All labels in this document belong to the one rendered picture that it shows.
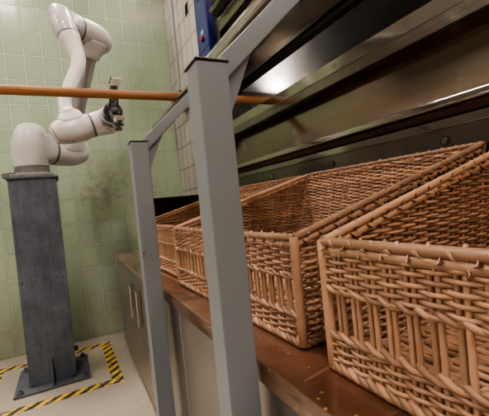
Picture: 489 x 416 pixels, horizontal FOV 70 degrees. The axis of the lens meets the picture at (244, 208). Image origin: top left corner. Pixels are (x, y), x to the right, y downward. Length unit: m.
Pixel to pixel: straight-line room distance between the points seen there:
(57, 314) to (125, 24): 1.92
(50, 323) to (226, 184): 1.67
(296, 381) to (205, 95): 0.34
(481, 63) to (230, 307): 0.68
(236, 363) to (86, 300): 2.13
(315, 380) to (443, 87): 0.67
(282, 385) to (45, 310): 1.64
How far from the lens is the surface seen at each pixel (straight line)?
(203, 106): 0.42
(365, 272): 0.37
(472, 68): 0.88
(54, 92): 1.31
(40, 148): 2.00
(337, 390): 0.42
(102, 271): 2.51
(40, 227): 1.94
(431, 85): 0.92
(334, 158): 1.13
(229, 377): 0.45
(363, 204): 0.54
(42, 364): 2.06
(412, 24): 0.99
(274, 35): 1.42
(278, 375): 0.45
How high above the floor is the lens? 0.78
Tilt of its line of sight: 1 degrees down
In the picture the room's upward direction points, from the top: 6 degrees counter-clockwise
